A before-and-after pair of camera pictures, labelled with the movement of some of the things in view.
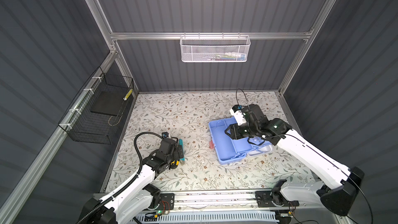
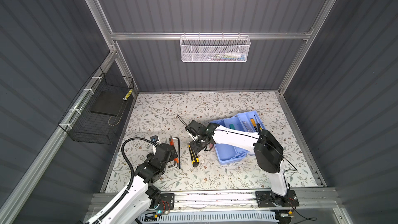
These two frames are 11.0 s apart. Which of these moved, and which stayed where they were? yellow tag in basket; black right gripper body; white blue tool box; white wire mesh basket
Moved: black right gripper body
Stayed: white wire mesh basket; yellow tag in basket; white blue tool box
